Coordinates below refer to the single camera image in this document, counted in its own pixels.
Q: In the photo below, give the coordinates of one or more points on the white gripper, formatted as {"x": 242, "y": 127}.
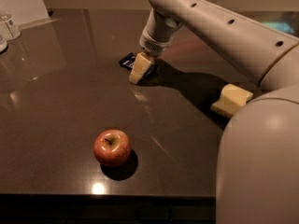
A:
{"x": 151, "y": 46}

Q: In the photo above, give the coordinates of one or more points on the blue rxbar blueberry wrapper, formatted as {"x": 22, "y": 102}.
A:
{"x": 128, "y": 61}

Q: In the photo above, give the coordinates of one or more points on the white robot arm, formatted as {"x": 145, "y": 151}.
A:
{"x": 257, "y": 178}

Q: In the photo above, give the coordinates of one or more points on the red apple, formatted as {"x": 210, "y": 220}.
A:
{"x": 112, "y": 148}

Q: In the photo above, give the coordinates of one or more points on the yellow sponge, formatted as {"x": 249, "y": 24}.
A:
{"x": 231, "y": 100}

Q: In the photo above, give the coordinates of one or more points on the clear plastic water bottle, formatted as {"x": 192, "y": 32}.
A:
{"x": 9, "y": 30}

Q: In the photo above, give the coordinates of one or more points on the white container at left edge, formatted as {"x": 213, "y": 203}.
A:
{"x": 3, "y": 44}

